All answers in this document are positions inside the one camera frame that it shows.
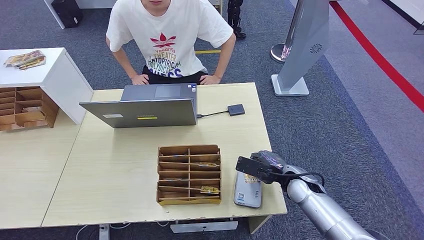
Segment person's left hand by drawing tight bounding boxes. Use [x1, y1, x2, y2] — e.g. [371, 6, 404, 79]
[199, 74, 222, 86]

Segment person's right hand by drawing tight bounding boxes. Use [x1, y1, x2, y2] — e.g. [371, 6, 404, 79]
[131, 74, 151, 86]

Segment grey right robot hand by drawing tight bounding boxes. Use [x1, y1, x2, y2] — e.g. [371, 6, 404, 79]
[250, 150, 288, 171]

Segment grey white card reader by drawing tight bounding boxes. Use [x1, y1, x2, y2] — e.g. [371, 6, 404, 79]
[233, 171, 263, 209]

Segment person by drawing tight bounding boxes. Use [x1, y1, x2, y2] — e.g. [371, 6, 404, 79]
[105, 0, 237, 86]

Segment wooden slotted card organiser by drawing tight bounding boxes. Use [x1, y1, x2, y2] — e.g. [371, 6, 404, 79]
[156, 144, 222, 207]

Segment grey laptop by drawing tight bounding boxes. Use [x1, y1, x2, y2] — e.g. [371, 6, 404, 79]
[79, 83, 198, 129]

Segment small black square device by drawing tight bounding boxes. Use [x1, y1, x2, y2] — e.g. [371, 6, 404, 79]
[227, 103, 246, 117]

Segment wooden desk leg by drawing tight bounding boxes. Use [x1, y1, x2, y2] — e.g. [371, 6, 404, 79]
[248, 215, 273, 235]

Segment black robot legs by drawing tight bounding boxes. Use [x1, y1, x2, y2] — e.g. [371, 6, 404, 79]
[227, 0, 247, 40]

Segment chrome stanchion base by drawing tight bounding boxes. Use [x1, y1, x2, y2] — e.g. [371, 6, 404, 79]
[270, 43, 287, 64]

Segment white cabinet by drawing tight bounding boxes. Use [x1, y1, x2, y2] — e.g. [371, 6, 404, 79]
[0, 47, 95, 126]

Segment long grey power strip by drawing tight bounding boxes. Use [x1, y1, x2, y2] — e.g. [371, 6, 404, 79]
[170, 220, 239, 234]

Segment grey kiosk stand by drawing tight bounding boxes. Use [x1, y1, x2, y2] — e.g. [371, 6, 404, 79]
[270, 0, 330, 98]

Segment black box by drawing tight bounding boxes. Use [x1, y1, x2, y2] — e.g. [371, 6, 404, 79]
[51, 0, 84, 29]

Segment wooden pigeonhole shelf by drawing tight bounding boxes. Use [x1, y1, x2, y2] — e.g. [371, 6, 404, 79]
[0, 87, 60, 133]

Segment stack of printed cards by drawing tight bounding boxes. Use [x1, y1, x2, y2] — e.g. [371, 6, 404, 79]
[3, 49, 47, 71]

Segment round transparent dome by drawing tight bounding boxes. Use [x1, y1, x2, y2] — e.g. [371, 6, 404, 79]
[364, 229, 392, 240]

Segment white power strip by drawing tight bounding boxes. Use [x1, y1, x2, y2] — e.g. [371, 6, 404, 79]
[98, 224, 111, 240]

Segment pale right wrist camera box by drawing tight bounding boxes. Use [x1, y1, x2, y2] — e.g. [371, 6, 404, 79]
[235, 156, 287, 185]

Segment black device cable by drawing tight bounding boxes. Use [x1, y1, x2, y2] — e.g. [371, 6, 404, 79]
[196, 110, 230, 119]

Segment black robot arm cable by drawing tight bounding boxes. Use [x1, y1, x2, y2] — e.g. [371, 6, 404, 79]
[258, 168, 326, 188]

